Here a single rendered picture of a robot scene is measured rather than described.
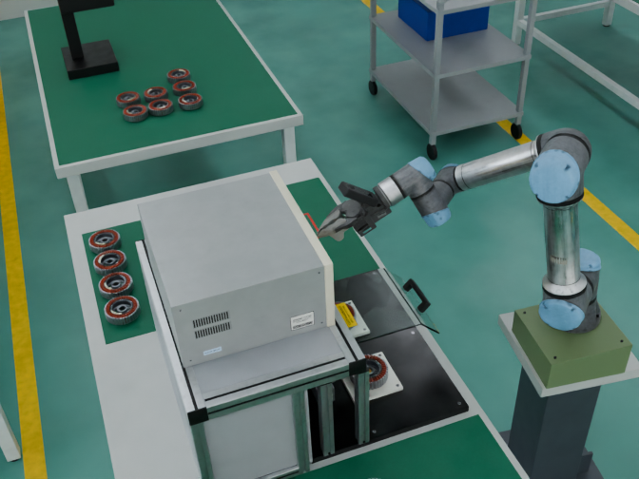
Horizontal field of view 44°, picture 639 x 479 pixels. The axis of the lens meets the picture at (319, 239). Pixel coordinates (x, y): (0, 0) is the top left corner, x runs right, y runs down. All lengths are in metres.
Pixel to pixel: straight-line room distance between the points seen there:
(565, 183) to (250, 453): 1.02
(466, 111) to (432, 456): 2.93
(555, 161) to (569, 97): 3.48
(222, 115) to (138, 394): 1.63
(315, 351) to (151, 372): 0.69
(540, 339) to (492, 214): 1.94
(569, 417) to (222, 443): 1.20
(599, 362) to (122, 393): 1.38
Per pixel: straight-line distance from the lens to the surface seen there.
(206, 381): 1.91
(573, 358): 2.36
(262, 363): 1.93
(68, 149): 3.60
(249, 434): 2.00
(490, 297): 3.76
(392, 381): 2.32
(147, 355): 2.52
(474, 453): 2.23
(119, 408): 2.40
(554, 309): 2.21
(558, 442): 2.79
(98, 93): 4.01
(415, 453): 2.21
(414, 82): 5.10
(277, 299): 1.88
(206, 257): 1.93
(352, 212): 2.16
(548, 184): 1.99
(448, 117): 4.73
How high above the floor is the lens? 2.53
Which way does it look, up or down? 38 degrees down
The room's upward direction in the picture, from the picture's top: 3 degrees counter-clockwise
